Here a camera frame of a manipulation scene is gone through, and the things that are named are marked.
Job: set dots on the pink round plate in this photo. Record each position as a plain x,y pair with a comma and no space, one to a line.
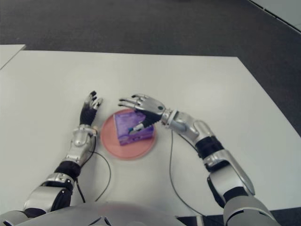
110,143

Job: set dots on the silver robot torso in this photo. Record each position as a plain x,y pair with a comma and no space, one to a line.
113,215

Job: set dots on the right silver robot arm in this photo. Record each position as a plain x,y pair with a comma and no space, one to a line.
211,143

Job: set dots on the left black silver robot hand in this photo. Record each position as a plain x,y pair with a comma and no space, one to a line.
87,114

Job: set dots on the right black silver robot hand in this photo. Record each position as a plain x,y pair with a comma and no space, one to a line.
151,107

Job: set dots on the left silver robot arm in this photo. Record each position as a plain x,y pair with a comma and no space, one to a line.
77,144

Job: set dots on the purple tissue paper pack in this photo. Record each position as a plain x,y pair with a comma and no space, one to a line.
125,124

